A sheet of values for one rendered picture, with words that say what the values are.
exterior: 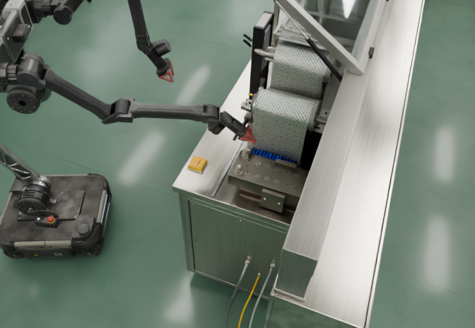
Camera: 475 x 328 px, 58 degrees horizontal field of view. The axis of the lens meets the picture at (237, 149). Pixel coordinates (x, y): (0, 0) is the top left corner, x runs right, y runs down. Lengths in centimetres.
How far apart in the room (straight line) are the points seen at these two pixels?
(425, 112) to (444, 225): 118
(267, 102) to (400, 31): 72
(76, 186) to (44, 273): 56
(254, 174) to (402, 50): 83
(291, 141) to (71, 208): 154
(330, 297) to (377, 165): 50
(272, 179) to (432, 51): 334
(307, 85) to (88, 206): 159
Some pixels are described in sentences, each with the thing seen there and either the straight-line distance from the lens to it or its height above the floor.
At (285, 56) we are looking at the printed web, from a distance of 195.
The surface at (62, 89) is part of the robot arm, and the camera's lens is 185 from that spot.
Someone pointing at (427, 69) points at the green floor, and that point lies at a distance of 466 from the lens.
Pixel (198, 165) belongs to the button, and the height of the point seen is 92.
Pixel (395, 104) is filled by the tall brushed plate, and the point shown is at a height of 144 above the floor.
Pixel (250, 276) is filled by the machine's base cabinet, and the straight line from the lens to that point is 244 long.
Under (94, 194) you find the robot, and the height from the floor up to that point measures 24.
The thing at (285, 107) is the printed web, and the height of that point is 130.
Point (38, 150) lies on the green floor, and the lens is 366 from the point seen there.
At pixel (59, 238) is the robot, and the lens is 279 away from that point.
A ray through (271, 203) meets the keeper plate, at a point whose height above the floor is 95.
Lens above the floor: 248
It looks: 47 degrees down
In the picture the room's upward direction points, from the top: 3 degrees clockwise
